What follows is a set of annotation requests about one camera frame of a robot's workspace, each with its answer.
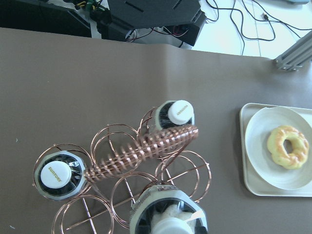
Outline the tea bottle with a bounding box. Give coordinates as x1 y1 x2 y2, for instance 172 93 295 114
34 151 87 201
154 100 195 130
129 185 209 234

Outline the beige tray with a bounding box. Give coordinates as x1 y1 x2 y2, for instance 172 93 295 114
240 103 312 197

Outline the black device on desk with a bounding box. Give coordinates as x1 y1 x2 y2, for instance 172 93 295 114
0 0 206 46

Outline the white plate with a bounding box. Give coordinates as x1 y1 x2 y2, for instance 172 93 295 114
245 107 312 191

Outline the yellow glazed donut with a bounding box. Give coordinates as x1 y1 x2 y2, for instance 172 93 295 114
267 125 310 170

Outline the copper wire bottle rack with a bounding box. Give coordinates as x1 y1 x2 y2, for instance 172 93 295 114
32 106 212 234

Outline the aluminium frame post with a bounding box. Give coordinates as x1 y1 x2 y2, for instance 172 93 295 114
275 31 312 71

